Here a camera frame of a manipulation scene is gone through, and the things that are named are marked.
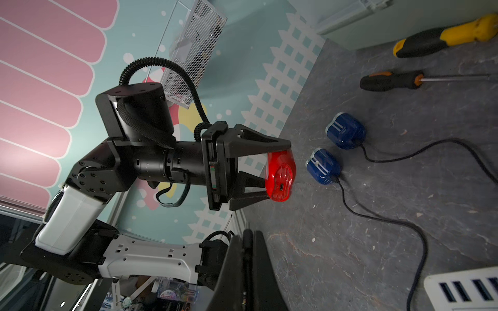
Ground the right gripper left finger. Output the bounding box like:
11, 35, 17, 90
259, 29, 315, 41
206, 236, 244, 311

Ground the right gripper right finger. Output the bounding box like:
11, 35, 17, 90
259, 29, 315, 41
252, 231, 288, 311

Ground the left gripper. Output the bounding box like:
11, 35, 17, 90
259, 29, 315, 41
201, 121, 292, 211

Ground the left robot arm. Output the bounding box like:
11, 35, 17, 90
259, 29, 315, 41
19, 57, 296, 289

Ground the orange black screwdriver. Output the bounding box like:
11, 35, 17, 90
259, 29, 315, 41
359, 71, 497, 92

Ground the green translucent storage box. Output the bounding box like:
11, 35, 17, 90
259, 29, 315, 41
290, 1, 497, 50

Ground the white power strip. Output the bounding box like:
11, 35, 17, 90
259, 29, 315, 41
424, 266, 497, 311

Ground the yellow black screwdriver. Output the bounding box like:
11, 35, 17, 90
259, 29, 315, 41
393, 13, 497, 58

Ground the white wire basket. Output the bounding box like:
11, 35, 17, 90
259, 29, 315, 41
161, 1, 227, 109

